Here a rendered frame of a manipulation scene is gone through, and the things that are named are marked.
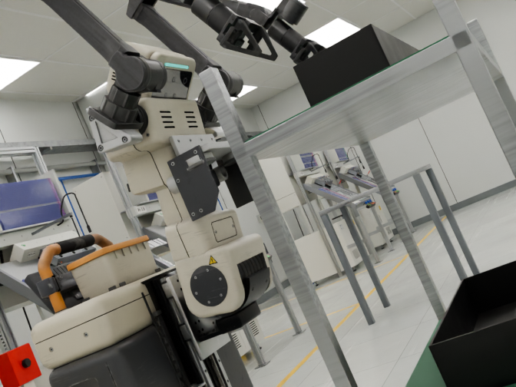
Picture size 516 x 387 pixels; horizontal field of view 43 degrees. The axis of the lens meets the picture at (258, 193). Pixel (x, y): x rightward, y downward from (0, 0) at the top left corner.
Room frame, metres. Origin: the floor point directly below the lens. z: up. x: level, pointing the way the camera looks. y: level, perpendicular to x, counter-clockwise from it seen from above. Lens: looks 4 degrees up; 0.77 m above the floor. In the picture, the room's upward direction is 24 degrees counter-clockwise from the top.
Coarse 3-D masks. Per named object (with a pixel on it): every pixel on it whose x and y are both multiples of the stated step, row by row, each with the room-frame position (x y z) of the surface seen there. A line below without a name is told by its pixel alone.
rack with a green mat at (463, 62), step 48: (432, 0) 1.01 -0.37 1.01; (432, 48) 1.02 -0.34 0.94; (480, 48) 1.11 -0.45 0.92; (336, 96) 1.09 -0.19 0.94; (384, 96) 1.15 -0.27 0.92; (432, 96) 1.50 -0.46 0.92; (480, 96) 1.01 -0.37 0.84; (240, 144) 1.17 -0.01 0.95; (288, 144) 1.24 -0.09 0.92; (336, 144) 1.65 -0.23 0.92; (384, 192) 1.97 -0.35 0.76; (288, 240) 1.17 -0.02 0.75; (432, 288) 1.97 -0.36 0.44; (432, 336) 1.81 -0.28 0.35; (336, 384) 1.18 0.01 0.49; (432, 384) 1.42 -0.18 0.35
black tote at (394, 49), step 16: (368, 32) 1.21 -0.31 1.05; (384, 32) 1.30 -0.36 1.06; (336, 48) 1.23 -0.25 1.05; (352, 48) 1.22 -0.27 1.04; (368, 48) 1.21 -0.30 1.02; (384, 48) 1.22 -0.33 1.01; (400, 48) 1.40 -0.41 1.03; (416, 48) 1.64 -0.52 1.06; (304, 64) 1.26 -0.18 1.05; (320, 64) 1.25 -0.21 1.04; (336, 64) 1.24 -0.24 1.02; (352, 64) 1.23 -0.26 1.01; (368, 64) 1.22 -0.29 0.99; (384, 64) 1.20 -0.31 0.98; (304, 80) 1.27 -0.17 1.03; (320, 80) 1.25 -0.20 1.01; (336, 80) 1.24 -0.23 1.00; (352, 80) 1.23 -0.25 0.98; (320, 96) 1.26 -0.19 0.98
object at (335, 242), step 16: (400, 176) 4.04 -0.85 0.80; (416, 176) 4.00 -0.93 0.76; (432, 176) 4.37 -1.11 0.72; (368, 192) 4.14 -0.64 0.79; (336, 208) 4.24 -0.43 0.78; (432, 208) 4.00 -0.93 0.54; (448, 208) 4.37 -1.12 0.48; (352, 224) 4.65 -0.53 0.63; (336, 240) 4.28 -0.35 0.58; (448, 240) 4.00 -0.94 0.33; (464, 240) 4.37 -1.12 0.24; (368, 256) 4.67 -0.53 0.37; (352, 272) 4.30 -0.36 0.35; (464, 272) 4.00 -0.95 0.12; (352, 288) 4.29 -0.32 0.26; (384, 304) 4.66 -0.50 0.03; (368, 320) 4.29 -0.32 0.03
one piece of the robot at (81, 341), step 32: (128, 288) 1.70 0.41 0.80; (160, 288) 1.74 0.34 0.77; (64, 320) 1.61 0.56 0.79; (96, 320) 1.58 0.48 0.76; (128, 320) 1.65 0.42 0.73; (160, 320) 1.74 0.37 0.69; (64, 352) 1.63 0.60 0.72; (96, 352) 1.61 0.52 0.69; (128, 352) 1.60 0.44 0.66; (160, 352) 1.71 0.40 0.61; (192, 352) 1.75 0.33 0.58; (224, 352) 1.97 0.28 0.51; (64, 384) 1.64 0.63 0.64; (96, 384) 1.62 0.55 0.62; (128, 384) 1.58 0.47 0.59; (160, 384) 1.66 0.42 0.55; (192, 384) 1.74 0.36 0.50; (224, 384) 1.79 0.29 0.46
